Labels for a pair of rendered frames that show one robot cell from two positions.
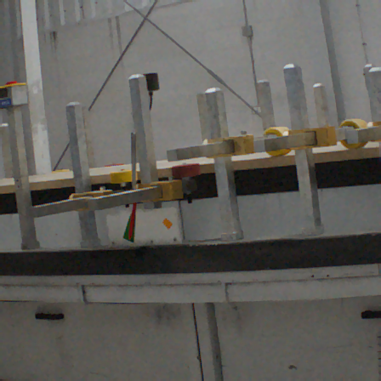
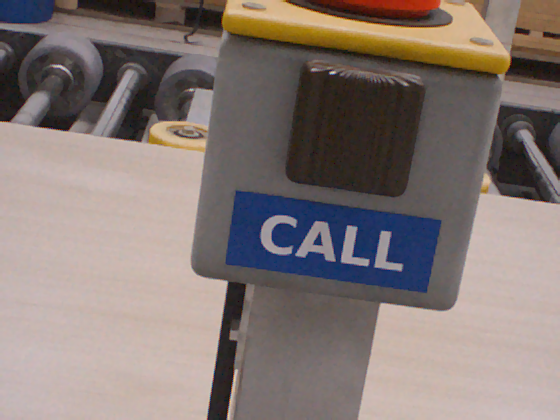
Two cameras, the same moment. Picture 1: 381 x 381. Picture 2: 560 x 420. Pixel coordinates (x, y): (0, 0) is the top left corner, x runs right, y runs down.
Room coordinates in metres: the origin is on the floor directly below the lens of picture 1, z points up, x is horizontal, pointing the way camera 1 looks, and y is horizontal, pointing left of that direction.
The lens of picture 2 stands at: (3.14, 0.74, 1.28)
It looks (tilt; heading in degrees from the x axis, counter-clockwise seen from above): 20 degrees down; 320
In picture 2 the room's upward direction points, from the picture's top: 9 degrees clockwise
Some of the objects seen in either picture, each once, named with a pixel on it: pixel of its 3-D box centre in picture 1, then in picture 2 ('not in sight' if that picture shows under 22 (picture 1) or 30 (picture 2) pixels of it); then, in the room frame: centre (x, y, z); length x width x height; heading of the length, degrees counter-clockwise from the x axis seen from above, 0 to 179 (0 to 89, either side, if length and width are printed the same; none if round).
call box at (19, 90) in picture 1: (12, 96); (338, 143); (3.40, 0.52, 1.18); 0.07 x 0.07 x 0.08; 54
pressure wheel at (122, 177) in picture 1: (125, 188); not in sight; (3.34, 0.20, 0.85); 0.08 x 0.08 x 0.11
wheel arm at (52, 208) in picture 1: (82, 203); not in sight; (3.18, 0.31, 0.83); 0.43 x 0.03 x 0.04; 144
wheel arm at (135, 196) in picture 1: (145, 195); not in sight; (3.01, 0.13, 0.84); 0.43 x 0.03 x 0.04; 144
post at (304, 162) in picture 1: (304, 157); not in sight; (2.80, -0.29, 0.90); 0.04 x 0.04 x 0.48; 54
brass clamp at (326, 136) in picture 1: (309, 138); not in sight; (2.79, -0.31, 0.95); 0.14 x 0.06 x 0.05; 54
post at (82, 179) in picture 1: (82, 183); not in sight; (3.24, 0.31, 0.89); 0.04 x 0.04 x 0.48; 54
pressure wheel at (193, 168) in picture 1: (187, 183); not in sight; (3.17, 0.01, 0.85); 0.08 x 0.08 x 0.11
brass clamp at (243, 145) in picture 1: (228, 146); not in sight; (2.94, -0.11, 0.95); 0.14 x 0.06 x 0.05; 54
